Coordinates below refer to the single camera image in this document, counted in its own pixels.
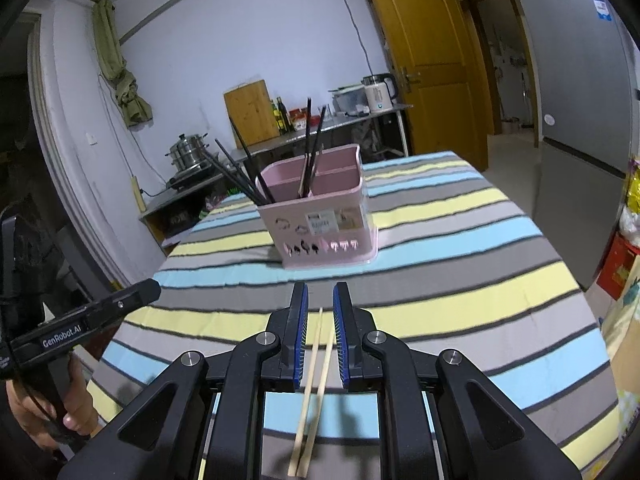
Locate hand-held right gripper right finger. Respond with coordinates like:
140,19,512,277
332,281,583,480

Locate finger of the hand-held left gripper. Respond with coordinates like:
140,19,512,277
81,280,162,329

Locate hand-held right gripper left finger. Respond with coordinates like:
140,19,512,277
57,282,308,480

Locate wooden chopstick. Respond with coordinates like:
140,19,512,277
297,340,335,477
287,307,325,477

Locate pink utensil holder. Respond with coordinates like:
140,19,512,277
255,143,379,272

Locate black chopstick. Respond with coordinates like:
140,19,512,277
200,151,255,202
299,97,313,197
229,119,274,206
214,138,261,205

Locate person's left hand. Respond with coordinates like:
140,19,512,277
4,352,99,462

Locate beige power strip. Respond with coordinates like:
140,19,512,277
130,175,146,214

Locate striped tablecloth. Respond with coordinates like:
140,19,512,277
85,150,622,480

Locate induction cooker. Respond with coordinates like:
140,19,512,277
165,162,217,192

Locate stainless steel pot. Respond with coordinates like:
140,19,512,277
166,132,211,171

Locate wooden cutting board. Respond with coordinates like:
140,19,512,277
223,80,281,149

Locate red seasoning jars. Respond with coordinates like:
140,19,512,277
290,107,322,131

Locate dark oil bottles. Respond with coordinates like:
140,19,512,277
270,96,292,135

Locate green curtain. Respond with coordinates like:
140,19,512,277
92,0,154,129

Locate clear plastic container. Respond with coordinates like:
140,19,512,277
329,85,371,116

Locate white electric kettle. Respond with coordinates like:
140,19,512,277
361,74,400,113

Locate cardboard box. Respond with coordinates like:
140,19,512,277
601,260,640,442

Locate red box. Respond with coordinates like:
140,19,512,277
595,232,640,302

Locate yellow wooden door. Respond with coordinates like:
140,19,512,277
356,0,497,172

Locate white plastic bag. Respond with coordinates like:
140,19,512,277
617,205,640,247

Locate yellow snack bag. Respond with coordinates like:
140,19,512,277
622,157,640,222

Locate grey refrigerator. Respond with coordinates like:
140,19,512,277
511,0,634,292

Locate wall cable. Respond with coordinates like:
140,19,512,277
326,0,374,79

